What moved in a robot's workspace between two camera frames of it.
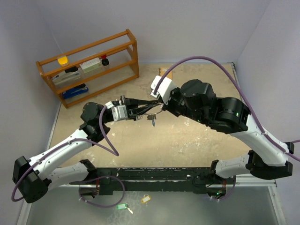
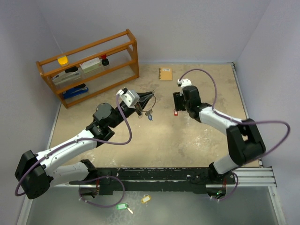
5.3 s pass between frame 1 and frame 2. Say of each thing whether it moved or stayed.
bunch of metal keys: moved
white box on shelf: stayed
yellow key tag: stayed
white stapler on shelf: stayed
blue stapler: stayed
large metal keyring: moved
